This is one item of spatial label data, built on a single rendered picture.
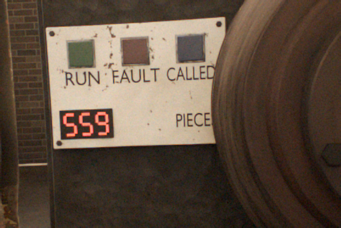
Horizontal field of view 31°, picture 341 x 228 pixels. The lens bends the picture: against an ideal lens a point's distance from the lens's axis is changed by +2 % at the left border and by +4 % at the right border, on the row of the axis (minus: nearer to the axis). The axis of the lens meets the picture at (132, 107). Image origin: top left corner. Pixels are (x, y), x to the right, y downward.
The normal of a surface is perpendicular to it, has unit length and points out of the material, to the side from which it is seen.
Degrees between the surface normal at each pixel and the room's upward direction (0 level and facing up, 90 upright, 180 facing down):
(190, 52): 90
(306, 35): 90
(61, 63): 90
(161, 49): 90
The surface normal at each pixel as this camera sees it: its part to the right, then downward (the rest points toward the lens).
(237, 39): -0.11, 0.09
